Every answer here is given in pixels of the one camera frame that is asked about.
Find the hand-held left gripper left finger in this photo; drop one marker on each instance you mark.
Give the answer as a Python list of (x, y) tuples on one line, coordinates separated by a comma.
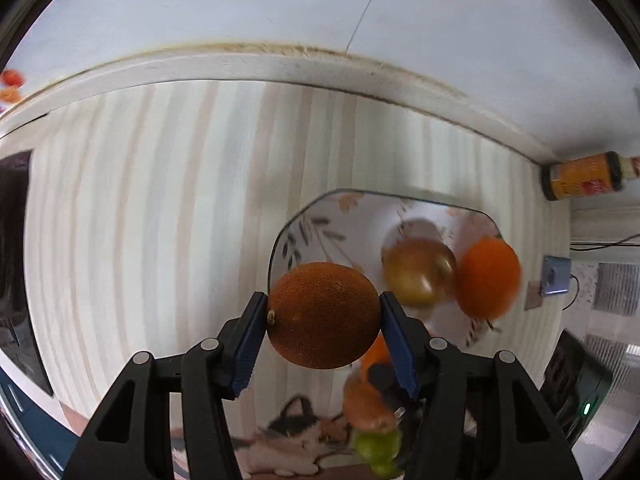
[(248, 347)]

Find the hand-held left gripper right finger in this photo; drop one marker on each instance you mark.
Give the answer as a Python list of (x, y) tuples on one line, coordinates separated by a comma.
[(400, 345)]

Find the dark orange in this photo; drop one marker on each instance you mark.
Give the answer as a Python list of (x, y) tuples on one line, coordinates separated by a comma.
[(322, 315)]

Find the floral print plate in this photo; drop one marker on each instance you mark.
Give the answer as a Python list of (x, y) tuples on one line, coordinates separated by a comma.
[(350, 220)]

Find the reddish orange fruit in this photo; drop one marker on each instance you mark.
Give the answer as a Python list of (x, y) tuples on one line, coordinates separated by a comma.
[(367, 407)]

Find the brownish green apple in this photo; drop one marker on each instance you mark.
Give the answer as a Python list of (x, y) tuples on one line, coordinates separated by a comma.
[(419, 272)]

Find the green fruit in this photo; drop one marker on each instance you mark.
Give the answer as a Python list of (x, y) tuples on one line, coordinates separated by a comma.
[(379, 449)]

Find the bright orange tangerine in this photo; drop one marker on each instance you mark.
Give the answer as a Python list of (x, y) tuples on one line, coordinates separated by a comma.
[(489, 277)]

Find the black appliance with green light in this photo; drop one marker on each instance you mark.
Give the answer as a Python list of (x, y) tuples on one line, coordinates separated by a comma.
[(575, 385)]

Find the grey vent grille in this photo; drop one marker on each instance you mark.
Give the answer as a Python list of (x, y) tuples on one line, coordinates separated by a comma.
[(618, 288)]

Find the dark furniture panel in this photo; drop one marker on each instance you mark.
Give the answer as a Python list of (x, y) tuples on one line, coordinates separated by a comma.
[(20, 270)]

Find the orange label bottle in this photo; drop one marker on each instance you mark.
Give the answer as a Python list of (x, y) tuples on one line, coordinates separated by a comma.
[(585, 176)]

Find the red orange small items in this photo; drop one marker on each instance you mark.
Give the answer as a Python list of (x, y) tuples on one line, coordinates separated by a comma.
[(10, 87)]

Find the blue wall socket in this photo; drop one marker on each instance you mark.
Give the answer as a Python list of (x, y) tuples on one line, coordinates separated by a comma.
[(555, 275)]

